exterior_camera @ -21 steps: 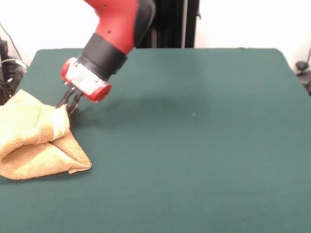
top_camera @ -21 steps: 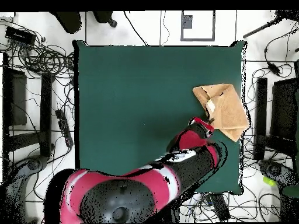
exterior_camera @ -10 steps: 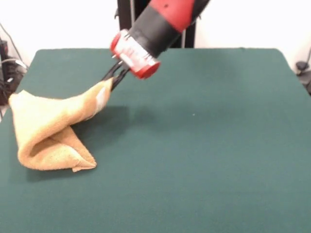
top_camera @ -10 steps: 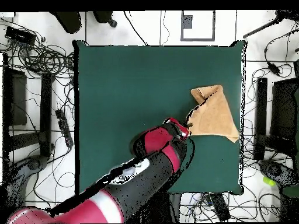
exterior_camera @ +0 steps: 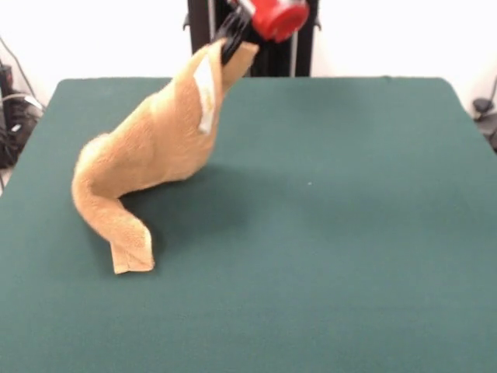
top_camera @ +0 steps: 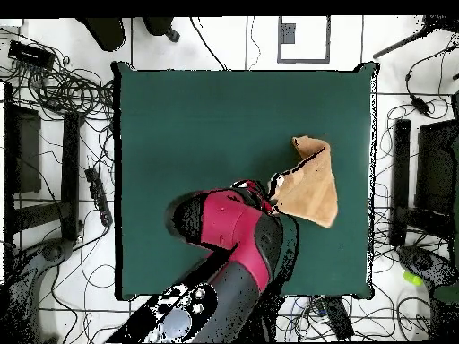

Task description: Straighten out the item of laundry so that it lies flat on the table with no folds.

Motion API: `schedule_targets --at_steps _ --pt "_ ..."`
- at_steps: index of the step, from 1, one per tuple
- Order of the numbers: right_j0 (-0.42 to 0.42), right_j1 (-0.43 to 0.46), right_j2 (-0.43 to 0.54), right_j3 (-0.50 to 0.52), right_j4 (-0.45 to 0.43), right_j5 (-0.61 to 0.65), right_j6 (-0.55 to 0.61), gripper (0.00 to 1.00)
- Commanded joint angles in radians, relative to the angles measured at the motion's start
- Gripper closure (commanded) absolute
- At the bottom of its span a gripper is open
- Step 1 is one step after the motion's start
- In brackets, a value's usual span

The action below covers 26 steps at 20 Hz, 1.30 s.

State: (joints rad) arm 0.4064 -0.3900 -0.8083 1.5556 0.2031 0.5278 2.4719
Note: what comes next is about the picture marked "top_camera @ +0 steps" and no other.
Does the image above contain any grey square floor frame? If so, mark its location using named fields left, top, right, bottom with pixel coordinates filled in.
left=276, top=15, right=332, bottom=65

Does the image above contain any dark green table cloth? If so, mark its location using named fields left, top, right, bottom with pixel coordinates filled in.
left=111, top=61, right=380, bottom=301

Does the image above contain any black power strip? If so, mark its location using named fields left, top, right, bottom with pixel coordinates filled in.
left=84, top=167, right=114, bottom=228

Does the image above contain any tan terry towel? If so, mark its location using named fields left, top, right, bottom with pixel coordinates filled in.
left=266, top=134, right=339, bottom=229

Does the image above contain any black tripod pole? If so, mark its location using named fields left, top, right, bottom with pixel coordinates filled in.
left=372, top=15, right=459, bottom=60

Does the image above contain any small bright green object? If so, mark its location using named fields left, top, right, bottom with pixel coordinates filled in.
left=403, top=271, right=424, bottom=287

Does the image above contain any black rectangular floor box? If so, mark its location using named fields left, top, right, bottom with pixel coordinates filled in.
left=322, top=297, right=354, bottom=340

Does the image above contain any dark grey stand base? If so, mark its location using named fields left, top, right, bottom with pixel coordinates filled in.
left=395, top=245, right=458, bottom=288
left=6, top=237, right=76, bottom=343

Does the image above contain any thin black floor cable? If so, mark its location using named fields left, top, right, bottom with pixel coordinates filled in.
left=244, top=15, right=262, bottom=71

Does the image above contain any black metal stand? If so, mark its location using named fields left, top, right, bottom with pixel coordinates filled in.
left=3, top=81, right=85, bottom=245
left=388, top=117, right=459, bottom=248

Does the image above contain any black cable tangle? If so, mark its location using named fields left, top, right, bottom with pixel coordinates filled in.
left=0, top=28, right=116, bottom=125
left=372, top=96, right=453, bottom=187

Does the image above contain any black network switch box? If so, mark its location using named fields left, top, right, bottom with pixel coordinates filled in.
left=7, top=39, right=56, bottom=70

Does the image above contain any black power adapter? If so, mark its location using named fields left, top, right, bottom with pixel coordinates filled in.
left=410, top=94, right=431, bottom=117

